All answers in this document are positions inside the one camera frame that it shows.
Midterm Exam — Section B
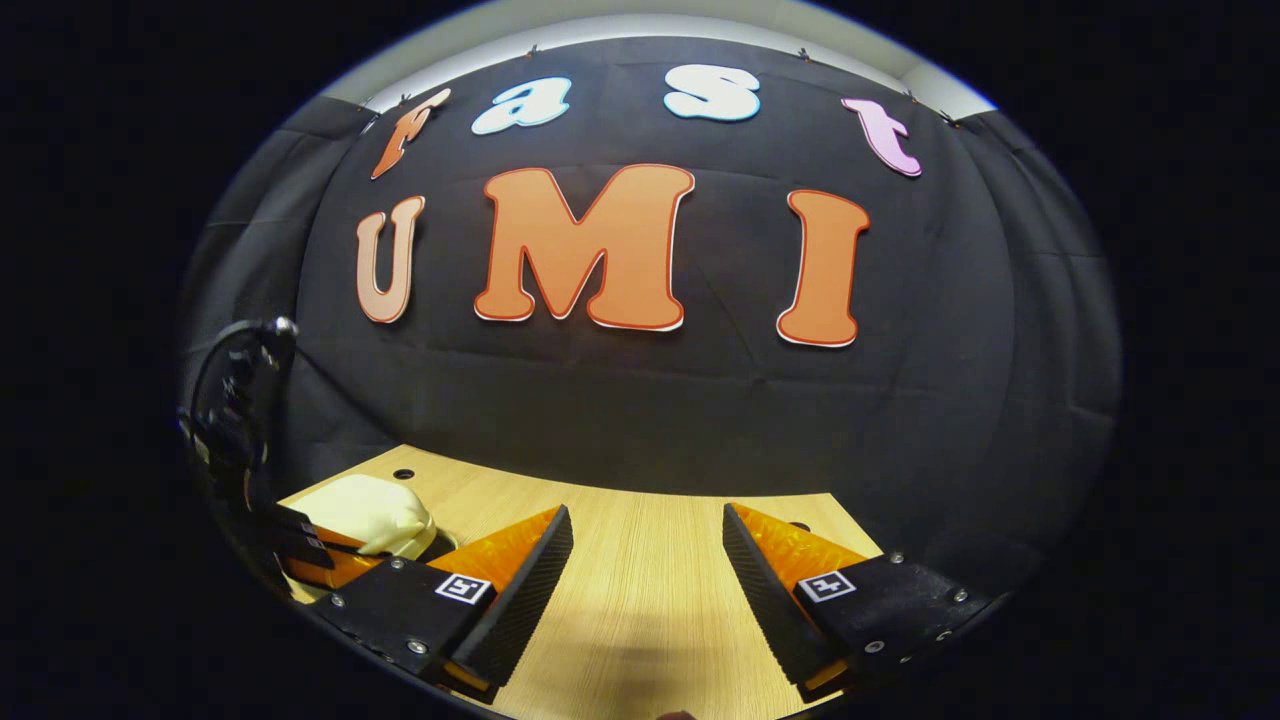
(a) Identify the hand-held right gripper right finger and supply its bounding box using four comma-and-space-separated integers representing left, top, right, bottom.
721, 503, 1006, 704

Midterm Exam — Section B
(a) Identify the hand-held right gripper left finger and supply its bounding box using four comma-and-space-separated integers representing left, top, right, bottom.
318, 505, 576, 704

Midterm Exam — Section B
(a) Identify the cream yellow-trimmed small suitcase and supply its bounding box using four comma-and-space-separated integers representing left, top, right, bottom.
290, 474, 461, 563

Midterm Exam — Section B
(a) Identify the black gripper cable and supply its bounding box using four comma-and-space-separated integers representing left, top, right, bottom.
188, 316, 299, 411

